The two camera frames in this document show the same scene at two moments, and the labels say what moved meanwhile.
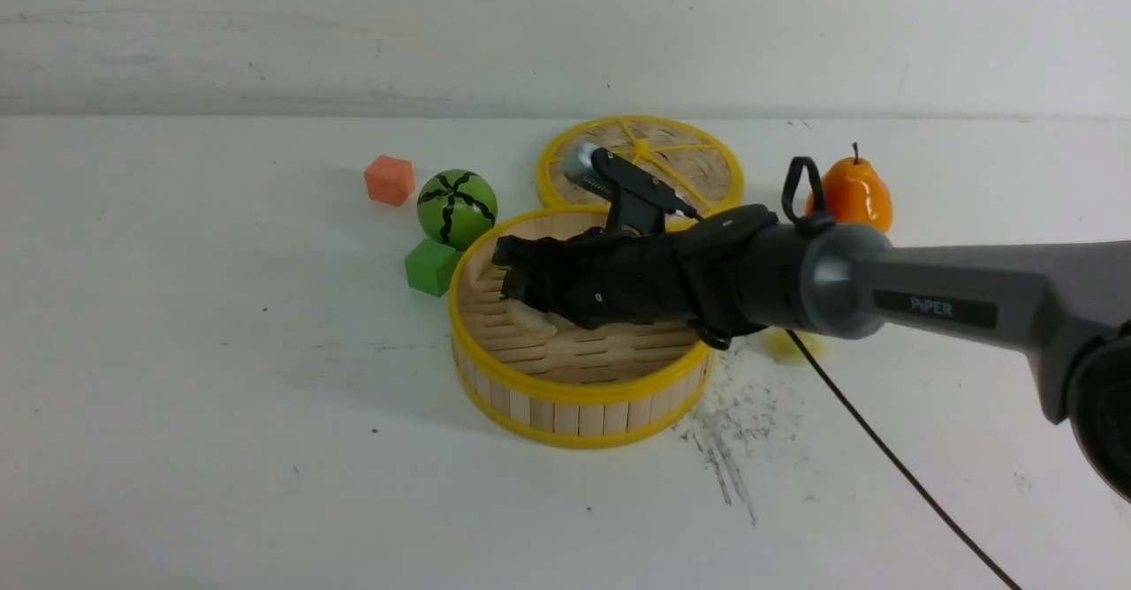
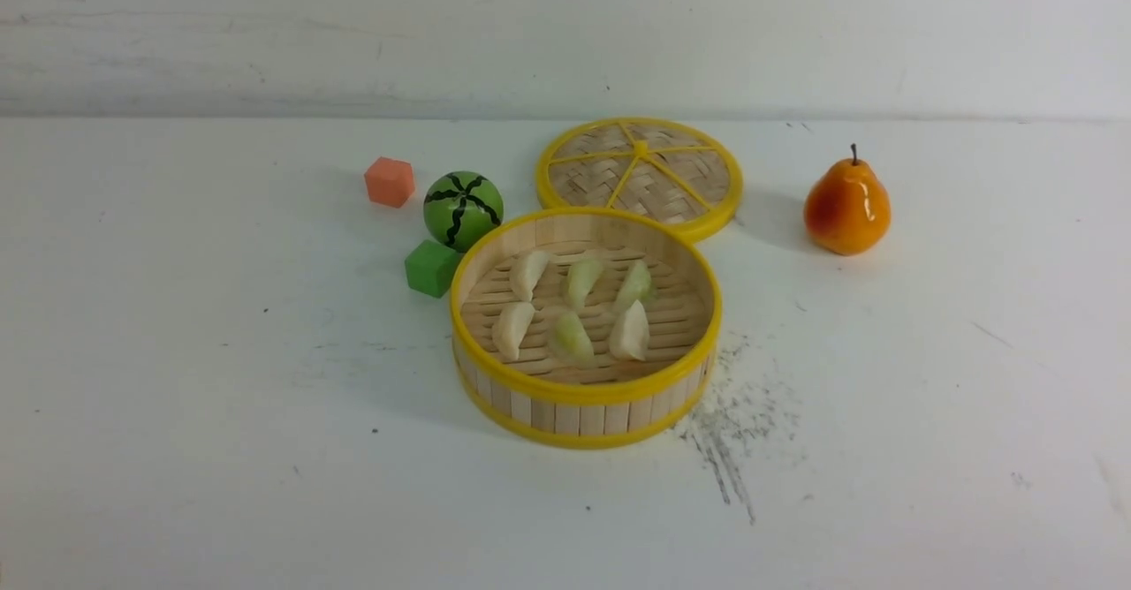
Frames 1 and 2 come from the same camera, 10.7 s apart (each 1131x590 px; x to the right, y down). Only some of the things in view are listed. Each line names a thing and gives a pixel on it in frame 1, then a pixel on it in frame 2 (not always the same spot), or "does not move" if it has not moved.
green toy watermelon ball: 458,209 does not move
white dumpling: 530,323 → 509,328
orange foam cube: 390,180 does not move
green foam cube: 429,266 does not move
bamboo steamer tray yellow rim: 521,374 does not move
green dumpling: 779,346 → 571,346
